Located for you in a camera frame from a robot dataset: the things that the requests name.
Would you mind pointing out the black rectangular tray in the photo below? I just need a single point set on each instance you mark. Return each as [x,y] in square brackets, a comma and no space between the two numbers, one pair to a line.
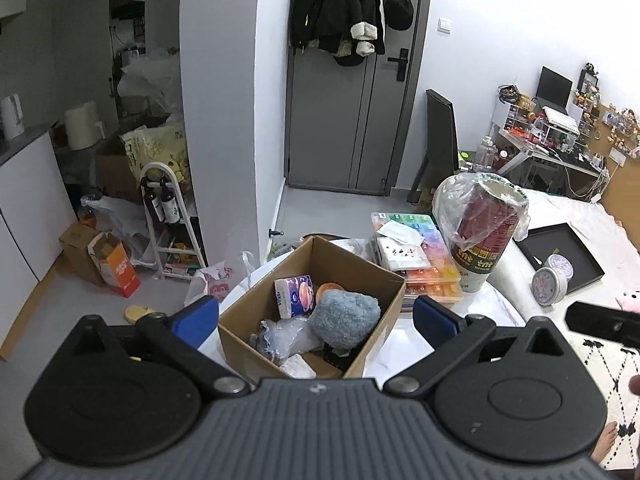
[562,239]

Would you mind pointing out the white wire rack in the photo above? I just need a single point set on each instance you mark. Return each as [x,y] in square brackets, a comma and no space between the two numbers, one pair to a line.
[175,236]

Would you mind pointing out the person's right hand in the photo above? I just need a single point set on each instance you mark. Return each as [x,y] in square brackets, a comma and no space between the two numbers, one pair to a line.
[634,385]

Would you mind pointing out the orange carton on floor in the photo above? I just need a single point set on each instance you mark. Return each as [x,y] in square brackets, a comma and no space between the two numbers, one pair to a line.
[110,258]

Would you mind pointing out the white kettle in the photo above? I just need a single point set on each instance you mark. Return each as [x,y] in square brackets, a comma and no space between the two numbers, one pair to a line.
[12,116]

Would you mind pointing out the black white patterned pillow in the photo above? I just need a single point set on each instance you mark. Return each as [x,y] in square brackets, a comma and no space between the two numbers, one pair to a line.
[612,366]

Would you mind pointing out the black laptop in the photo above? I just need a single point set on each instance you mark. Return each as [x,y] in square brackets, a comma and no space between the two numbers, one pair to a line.
[553,90]

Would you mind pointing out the white plastic bag on floor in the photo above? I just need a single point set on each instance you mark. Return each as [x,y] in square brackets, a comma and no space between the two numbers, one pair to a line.
[219,280]

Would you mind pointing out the brown cardboard box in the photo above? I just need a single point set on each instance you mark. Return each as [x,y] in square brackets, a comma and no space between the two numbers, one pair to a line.
[324,262]

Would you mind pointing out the white card packet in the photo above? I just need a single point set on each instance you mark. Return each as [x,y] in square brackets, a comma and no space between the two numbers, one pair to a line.
[398,257]

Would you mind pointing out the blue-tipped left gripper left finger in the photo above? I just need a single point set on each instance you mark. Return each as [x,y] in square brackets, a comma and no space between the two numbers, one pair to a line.
[176,339]

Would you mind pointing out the white bed blanket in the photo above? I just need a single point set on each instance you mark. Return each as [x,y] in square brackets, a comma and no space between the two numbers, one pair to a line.
[605,263]

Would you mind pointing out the black jacket on door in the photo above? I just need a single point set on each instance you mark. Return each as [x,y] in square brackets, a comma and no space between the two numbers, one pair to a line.
[349,30]

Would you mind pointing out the pink plush toy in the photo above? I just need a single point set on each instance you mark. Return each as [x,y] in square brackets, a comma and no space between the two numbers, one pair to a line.
[629,301]

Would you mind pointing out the hamburger plush toy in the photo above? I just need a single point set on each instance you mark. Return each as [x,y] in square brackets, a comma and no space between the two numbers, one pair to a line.
[328,292]

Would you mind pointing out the red paper bucket with bag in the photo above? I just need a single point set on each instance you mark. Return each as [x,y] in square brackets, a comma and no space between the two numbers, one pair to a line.
[478,215]

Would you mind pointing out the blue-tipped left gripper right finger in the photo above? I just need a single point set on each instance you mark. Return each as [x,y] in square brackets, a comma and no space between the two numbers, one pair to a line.
[456,342]

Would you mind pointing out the clear plastic bottle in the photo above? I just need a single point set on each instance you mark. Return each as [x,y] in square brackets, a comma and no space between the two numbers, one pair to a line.
[485,154]

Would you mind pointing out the black folding chair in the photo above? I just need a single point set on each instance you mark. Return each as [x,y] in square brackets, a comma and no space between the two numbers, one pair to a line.
[441,159]

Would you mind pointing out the black cap on door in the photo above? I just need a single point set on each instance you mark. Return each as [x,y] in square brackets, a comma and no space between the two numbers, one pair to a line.
[399,14]

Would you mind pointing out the clear plastic bag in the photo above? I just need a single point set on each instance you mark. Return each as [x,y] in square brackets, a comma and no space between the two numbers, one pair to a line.
[277,341]

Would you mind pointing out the yellow slipper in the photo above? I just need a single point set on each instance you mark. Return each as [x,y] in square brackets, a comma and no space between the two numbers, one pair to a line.
[133,313]

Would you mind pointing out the white cloth roll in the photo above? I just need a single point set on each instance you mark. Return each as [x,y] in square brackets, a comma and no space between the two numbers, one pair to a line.
[296,367]

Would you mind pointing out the grey fluffy plush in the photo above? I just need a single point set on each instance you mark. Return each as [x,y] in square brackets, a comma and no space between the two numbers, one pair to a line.
[344,323]

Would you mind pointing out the grey door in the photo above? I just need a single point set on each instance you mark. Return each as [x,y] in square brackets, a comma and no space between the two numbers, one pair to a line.
[348,125]

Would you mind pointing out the cream air fryer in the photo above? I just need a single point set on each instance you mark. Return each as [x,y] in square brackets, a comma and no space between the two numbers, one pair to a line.
[83,125]

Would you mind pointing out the blue tissue pack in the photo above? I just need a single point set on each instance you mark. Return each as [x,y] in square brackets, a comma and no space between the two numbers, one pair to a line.
[295,296]

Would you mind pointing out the yellow printed bag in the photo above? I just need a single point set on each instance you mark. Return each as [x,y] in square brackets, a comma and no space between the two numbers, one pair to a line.
[165,144]

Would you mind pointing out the white wall switch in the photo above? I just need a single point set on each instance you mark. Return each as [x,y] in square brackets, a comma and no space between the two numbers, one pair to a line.
[443,26]

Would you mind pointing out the white desk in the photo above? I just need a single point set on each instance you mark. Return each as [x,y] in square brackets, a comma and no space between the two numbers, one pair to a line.
[544,169]

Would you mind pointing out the round white tin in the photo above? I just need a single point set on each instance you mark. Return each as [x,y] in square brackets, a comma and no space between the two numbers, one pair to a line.
[550,282]

